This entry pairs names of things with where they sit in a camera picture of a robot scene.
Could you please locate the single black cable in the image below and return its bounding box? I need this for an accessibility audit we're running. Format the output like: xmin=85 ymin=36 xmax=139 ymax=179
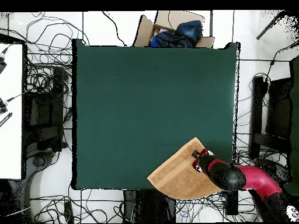
xmin=102 ymin=10 xmax=127 ymax=47

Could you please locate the dark green fabric panel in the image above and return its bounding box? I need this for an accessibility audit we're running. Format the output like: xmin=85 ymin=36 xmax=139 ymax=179
xmin=282 ymin=55 xmax=299 ymax=197

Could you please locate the dark green table cloth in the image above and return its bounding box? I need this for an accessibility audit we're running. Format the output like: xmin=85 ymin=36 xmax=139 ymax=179
xmin=71 ymin=38 xmax=241 ymax=190

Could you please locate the white table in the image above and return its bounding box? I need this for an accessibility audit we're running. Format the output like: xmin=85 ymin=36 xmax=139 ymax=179
xmin=0 ymin=43 xmax=24 ymax=180

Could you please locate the dark blue clothing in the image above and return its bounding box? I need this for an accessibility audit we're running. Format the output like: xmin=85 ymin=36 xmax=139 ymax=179
xmin=150 ymin=20 xmax=203 ymax=48

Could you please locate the black slanted bar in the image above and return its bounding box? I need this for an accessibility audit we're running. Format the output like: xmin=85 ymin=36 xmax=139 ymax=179
xmin=255 ymin=10 xmax=287 ymax=40

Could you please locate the orange terry towel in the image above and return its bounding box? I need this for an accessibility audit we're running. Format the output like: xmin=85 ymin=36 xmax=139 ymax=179
xmin=147 ymin=136 xmax=222 ymax=201

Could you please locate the black cable tangle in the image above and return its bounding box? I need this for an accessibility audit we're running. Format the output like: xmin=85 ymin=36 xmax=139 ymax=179
xmin=30 ymin=184 xmax=124 ymax=223
xmin=0 ymin=11 xmax=91 ymax=99

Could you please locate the black metal frame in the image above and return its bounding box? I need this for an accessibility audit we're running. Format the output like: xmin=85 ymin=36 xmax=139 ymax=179
xmin=249 ymin=75 xmax=294 ymax=160

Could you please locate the brown cardboard box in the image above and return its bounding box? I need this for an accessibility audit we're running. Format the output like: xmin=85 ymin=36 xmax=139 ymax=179
xmin=132 ymin=10 xmax=215 ymax=49

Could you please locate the black bulky object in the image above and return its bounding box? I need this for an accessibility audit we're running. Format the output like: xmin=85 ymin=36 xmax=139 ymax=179
xmin=23 ymin=66 xmax=72 ymax=153

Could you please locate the pink cloth item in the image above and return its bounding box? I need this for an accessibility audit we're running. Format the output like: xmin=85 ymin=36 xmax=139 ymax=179
xmin=152 ymin=28 xmax=168 ymax=37

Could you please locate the small black device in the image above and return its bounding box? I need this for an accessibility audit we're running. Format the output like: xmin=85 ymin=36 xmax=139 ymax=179
xmin=64 ymin=200 xmax=75 ymax=223

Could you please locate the black camera device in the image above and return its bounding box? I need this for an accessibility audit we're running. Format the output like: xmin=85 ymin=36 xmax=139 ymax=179
xmin=0 ymin=55 xmax=8 ymax=75
xmin=0 ymin=97 xmax=9 ymax=114

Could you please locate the black label strip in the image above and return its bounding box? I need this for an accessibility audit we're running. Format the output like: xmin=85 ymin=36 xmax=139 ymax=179
xmin=0 ymin=112 xmax=13 ymax=128

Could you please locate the black cable with connector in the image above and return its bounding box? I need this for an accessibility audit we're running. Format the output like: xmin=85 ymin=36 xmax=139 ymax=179
xmin=262 ymin=43 xmax=299 ymax=81

